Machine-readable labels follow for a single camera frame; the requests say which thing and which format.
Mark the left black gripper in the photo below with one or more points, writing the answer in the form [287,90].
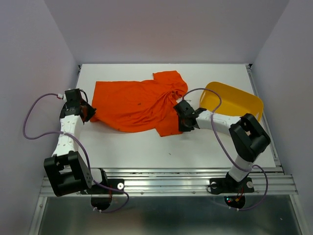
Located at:
[91,111]

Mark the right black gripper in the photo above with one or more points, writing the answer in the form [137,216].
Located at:
[181,128]

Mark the orange t shirt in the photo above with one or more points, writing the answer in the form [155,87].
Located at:
[137,106]

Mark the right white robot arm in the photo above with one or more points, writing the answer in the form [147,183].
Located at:
[248,137]

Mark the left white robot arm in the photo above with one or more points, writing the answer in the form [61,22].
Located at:
[66,170]

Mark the yellow plastic basket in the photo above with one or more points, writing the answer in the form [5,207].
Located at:
[235,102]

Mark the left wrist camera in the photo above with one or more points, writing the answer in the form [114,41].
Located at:
[62,97]

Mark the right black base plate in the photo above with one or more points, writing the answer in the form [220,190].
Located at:
[229,185]

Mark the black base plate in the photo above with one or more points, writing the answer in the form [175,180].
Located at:
[116,185]
[229,185]

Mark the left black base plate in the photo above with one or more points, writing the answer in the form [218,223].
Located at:
[116,185]

